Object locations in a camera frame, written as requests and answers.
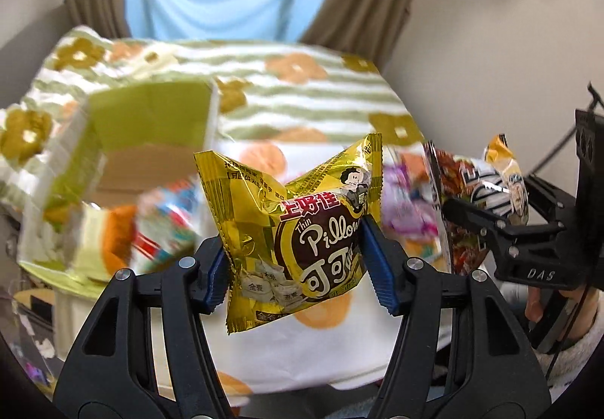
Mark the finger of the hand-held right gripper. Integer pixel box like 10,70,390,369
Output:
444,197,567,259
524,174,579,224

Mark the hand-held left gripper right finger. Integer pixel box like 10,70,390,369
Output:
361,214,553,419

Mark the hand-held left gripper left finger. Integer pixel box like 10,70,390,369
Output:
52,237,237,419

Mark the dark red snack packet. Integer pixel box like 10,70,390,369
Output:
424,133,530,277

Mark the purple snack packet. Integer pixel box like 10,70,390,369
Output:
382,159,447,251

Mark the gold snack packet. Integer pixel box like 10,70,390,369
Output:
194,132,384,336

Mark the green-lined cardboard box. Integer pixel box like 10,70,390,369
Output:
19,79,220,288

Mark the person's right hand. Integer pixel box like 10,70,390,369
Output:
566,291,604,345

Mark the red white blue snack packet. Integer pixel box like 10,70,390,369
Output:
129,178,205,274

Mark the floral striped blanket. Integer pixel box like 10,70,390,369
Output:
0,25,449,394

